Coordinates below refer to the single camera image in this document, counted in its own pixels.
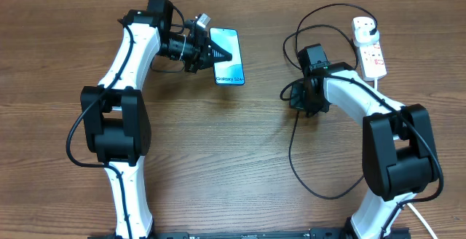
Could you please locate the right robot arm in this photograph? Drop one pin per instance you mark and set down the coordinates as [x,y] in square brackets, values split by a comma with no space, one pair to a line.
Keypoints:
[399,159]

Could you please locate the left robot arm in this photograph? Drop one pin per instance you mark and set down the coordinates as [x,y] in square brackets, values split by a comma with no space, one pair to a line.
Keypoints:
[116,123]

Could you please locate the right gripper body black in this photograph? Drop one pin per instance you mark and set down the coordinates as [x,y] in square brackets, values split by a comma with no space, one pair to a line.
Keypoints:
[302,100]

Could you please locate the Samsung Galaxy smartphone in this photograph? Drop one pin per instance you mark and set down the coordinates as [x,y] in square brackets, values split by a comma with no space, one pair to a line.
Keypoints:
[228,72]

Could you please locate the white power strip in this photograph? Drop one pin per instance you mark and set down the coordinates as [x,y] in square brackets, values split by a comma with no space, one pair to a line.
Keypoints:
[371,57]

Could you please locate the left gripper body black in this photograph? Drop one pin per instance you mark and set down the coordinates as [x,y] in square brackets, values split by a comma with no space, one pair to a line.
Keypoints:
[195,49]

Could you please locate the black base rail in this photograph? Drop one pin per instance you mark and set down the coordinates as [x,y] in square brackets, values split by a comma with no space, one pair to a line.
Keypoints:
[247,234]

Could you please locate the white charger plug adapter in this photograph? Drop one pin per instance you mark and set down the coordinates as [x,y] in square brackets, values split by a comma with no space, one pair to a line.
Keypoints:
[363,37]

